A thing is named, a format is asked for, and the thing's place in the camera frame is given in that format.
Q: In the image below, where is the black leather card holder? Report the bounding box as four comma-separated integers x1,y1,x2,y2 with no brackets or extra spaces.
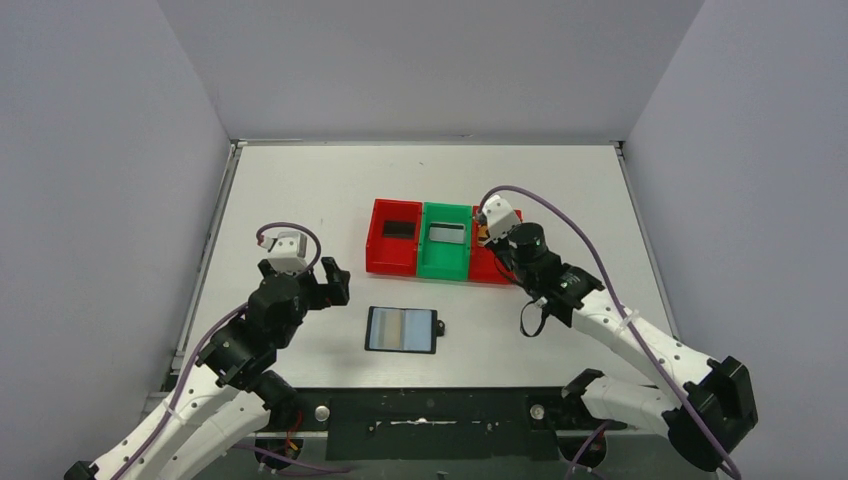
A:
364,306,446,355

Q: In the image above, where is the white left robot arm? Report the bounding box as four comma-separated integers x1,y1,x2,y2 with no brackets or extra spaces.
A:
64,257,351,479

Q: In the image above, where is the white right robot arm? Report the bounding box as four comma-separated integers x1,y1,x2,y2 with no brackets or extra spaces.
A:
485,220,758,478

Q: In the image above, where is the black card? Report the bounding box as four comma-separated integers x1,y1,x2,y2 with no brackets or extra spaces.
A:
382,220,417,240

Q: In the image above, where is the silver magnetic stripe card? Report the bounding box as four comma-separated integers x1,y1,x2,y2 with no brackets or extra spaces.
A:
428,222,466,244

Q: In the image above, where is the red plastic bin left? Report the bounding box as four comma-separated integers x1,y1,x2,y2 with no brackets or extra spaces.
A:
365,198,423,277

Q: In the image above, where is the red plastic bin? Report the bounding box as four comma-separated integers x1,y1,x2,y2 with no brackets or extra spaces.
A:
365,198,423,277
468,205,515,285

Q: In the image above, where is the red plastic bin right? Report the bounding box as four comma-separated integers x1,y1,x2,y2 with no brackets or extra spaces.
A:
468,205,515,285

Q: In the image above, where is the green plastic bin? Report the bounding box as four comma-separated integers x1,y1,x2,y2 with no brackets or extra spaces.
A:
417,202,472,282

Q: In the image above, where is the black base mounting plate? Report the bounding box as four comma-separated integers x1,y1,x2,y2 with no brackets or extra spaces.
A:
250,387,600,462

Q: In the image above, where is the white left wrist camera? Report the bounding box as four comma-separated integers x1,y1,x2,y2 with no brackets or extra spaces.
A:
259,231,308,275

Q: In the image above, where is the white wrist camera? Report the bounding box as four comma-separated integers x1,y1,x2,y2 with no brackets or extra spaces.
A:
476,194,522,246
259,231,308,275

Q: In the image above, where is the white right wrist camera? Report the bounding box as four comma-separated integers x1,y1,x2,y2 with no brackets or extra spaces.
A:
476,194,522,246

